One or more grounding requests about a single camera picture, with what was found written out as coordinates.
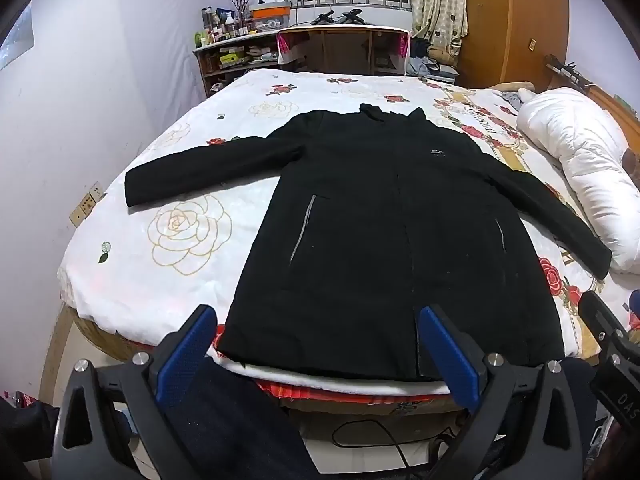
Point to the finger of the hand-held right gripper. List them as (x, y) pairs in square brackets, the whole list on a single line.
[(597, 312), (632, 311)]

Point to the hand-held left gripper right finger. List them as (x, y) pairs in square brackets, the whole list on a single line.
[(450, 355)]

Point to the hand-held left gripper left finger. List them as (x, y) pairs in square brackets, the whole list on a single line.
[(185, 355)]

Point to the black coat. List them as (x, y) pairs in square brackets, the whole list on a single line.
[(380, 240)]

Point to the pile of clothes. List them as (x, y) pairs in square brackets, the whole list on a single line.
[(430, 57)]

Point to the bed base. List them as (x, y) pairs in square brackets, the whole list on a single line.
[(100, 332)]

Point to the bed with floral blanket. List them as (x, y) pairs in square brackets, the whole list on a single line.
[(150, 265)]

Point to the brown stuffed toy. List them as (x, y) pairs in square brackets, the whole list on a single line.
[(632, 165)]

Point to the white duvet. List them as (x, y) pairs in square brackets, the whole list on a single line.
[(575, 150)]

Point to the wooden headboard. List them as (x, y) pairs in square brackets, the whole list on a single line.
[(617, 105)]

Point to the grey cloth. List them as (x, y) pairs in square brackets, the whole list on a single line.
[(507, 100)]

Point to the black device on headboard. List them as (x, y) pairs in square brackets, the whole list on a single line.
[(565, 70)]

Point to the wooden shelf unit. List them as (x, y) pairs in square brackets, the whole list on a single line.
[(220, 75)]

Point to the wooden wardrobe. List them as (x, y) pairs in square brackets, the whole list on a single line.
[(510, 25)]

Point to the group of bottles and jars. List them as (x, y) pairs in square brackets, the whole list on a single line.
[(217, 27)]

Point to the white topped desk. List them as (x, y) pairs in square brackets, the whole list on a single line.
[(345, 30)]

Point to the heart patterned curtain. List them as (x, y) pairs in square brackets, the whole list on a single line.
[(440, 5)]

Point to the black clamp tool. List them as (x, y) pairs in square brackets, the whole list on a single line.
[(354, 16), (324, 17)]

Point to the orange storage box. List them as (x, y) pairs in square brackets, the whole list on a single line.
[(270, 11)]

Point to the wall socket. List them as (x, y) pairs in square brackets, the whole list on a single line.
[(86, 205)]

